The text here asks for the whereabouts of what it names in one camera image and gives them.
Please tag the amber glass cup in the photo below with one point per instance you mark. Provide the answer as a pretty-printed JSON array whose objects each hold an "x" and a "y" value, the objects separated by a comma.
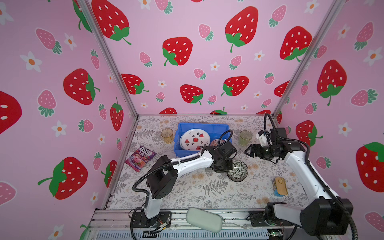
[{"x": 168, "y": 135}]

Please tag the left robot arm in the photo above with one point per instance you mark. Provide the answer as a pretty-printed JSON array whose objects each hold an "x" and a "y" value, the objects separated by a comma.
[{"x": 159, "y": 181}]

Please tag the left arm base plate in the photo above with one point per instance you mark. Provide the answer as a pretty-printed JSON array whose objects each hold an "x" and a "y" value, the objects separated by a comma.
[{"x": 139, "y": 220}]

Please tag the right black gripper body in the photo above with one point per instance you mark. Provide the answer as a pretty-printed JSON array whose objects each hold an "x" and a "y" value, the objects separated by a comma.
[{"x": 267, "y": 151}]

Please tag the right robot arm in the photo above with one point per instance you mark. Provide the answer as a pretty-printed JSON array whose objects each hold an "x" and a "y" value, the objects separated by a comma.
[{"x": 316, "y": 188}]

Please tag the blue plastic bin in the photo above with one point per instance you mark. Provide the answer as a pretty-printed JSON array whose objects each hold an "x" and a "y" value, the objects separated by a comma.
[{"x": 214, "y": 130}]

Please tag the yellow blue sponge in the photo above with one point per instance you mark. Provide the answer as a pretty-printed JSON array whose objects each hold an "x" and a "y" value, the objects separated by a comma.
[{"x": 279, "y": 186}]

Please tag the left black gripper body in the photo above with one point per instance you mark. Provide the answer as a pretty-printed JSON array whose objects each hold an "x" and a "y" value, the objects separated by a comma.
[{"x": 226, "y": 165}]

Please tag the grey-green pouch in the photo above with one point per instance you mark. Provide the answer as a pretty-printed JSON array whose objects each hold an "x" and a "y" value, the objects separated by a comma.
[{"x": 204, "y": 220}]

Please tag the aluminium front rail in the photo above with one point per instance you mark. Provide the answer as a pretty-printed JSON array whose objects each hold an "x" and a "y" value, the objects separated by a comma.
[{"x": 317, "y": 219}]

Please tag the red patterned bowl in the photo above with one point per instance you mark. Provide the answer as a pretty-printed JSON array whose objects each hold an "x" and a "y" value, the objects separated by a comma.
[{"x": 216, "y": 142}]

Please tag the black white leaf bowl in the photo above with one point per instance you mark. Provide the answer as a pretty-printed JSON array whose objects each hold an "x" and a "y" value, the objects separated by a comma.
[{"x": 240, "y": 170}]

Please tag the purple snack packet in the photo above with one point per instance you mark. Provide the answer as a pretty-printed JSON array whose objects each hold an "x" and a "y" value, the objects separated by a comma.
[{"x": 140, "y": 158}]

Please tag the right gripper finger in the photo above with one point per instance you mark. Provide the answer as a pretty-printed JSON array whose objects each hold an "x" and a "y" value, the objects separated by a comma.
[
  {"x": 252, "y": 149},
  {"x": 256, "y": 155}
]

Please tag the purple striped bowl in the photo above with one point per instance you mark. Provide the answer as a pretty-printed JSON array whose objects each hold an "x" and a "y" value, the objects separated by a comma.
[{"x": 236, "y": 180}]

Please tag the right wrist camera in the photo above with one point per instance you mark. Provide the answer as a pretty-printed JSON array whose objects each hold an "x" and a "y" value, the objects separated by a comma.
[{"x": 262, "y": 138}]

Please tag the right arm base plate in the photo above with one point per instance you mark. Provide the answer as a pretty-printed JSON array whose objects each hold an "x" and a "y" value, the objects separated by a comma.
[{"x": 258, "y": 219}]

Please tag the green glass cup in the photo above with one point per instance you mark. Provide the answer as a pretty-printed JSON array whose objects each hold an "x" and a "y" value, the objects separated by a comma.
[{"x": 245, "y": 137}]

